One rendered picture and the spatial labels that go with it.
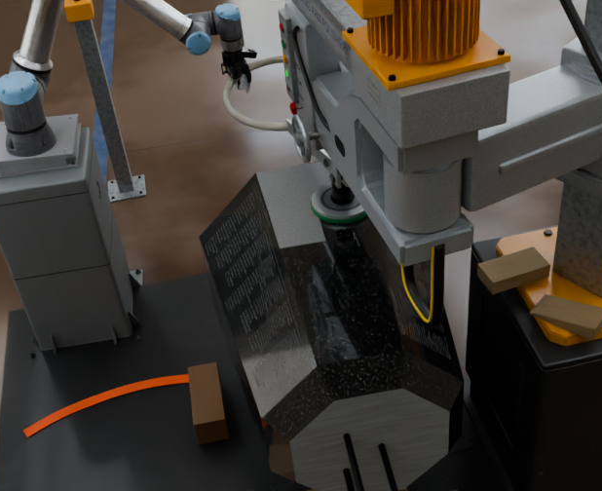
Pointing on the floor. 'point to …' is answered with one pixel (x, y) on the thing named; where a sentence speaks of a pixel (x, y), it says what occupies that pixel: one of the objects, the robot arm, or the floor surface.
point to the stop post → (75, 11)
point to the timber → (207, 403)
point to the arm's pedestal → (64, 251)
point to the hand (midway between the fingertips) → (244, 87)
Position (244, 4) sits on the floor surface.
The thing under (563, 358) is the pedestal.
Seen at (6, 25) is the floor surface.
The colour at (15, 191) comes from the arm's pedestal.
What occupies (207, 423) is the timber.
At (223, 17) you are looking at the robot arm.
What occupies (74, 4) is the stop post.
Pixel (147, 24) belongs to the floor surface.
